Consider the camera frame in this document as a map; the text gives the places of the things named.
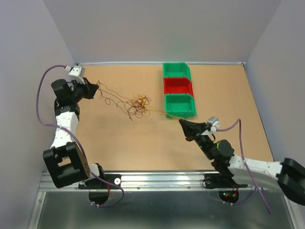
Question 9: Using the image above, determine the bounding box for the far green plastic bin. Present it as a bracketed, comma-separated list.
[163, 62, 191, 81]

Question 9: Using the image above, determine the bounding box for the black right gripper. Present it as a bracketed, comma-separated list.
[180, 117, 215, 160]

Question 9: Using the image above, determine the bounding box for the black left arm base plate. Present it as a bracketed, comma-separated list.
[78, 174, 122, 190]

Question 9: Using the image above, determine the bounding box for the purple camera cable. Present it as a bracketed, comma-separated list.
[216, 118, 272, 214]
[36, 64, 125, 208]

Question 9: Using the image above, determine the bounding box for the red plastic bin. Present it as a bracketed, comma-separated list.
[163, 77, 193, 96]

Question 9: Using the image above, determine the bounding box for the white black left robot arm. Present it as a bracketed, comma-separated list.
[43, 78, 106, 188]

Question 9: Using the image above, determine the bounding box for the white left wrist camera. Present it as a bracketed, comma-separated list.
[69, 65, 85, 78]

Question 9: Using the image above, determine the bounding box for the near green plastic bin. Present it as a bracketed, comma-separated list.
[164, 94, 197, 118]

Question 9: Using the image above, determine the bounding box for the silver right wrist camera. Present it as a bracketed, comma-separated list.
[207, 116, 220, 133]

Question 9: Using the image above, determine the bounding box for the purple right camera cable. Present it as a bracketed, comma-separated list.
[216, 118, 272, 214]

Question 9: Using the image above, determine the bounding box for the green plastic bin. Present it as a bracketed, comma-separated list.
[163, 62, 191, 81]
[164, 94, 197, 118]

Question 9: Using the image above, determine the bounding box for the yellow wire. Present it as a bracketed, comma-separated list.
[147, 108, 182, 119]

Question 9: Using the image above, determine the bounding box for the brown wire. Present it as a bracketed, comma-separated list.
[96, 80, 134, 113]

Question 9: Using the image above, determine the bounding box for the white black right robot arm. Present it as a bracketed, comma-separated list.
[179, 117, 305, 205]

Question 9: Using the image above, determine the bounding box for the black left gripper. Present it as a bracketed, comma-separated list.
[70, 77, 99, 102]

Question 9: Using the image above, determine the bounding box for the aluminium mounting rail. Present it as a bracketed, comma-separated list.
[39, 169, 294, 192]

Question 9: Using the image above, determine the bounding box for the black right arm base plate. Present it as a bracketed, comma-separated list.
[202, 173, 248, 189]

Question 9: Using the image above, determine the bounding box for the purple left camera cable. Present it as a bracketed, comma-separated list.
[36, 64, 125, 208]

